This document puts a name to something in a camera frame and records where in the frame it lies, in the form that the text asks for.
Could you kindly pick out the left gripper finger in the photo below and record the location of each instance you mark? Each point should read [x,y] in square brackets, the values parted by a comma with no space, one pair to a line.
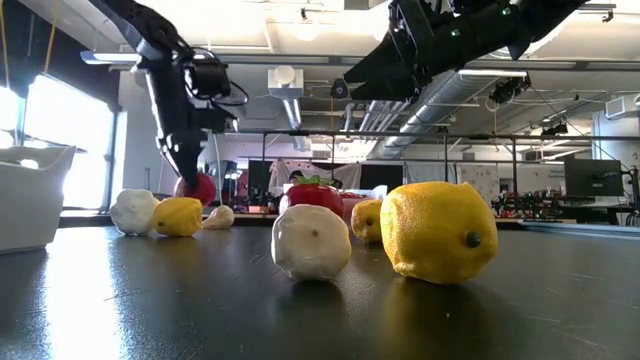
[172,152]
[192,160]

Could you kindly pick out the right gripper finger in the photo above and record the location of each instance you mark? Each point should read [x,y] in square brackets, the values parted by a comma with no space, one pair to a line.
[390,91]
[380,62]

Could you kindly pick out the yellow toy lemon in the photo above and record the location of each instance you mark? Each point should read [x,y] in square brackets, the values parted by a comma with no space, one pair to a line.
[440,232]
[177,216]
[365,220]

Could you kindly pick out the white toy garlic bulb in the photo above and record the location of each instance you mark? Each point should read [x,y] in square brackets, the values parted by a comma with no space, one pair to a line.
[310,242]
[220,217]
[132,212]

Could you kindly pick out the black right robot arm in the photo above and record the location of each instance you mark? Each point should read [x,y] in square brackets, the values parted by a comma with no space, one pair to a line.
[490,30]

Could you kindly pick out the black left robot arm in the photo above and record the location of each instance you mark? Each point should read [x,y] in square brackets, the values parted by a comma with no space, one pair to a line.
[150,25]

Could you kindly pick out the white dotted cloth backdrop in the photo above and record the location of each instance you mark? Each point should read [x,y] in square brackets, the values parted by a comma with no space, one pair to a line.
[280,172]

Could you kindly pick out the white ceiling box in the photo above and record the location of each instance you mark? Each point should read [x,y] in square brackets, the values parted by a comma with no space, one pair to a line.
[285,82]

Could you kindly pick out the small translucent plastic basket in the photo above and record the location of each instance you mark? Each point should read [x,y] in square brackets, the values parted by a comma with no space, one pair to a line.
[377,192]

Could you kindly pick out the large translucent plastic basket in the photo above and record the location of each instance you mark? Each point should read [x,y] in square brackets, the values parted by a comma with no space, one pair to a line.
[30,210]

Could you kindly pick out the dark background monitor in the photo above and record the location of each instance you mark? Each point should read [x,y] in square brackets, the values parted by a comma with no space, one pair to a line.
[594,177]

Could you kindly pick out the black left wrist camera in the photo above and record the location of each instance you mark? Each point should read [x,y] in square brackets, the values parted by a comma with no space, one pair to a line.
[207,77]

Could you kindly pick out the silver ceiling duct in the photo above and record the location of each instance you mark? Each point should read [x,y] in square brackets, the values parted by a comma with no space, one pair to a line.
[435,100]

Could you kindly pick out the black ceiling camera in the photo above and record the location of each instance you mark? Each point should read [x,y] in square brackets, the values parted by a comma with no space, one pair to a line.
[339,89]

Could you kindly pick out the black pipe rail stand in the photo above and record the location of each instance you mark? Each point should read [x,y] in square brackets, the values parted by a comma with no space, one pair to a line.
[450,136]

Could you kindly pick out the white wall air unit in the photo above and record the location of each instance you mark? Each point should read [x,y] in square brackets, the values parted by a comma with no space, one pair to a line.
[622,106]

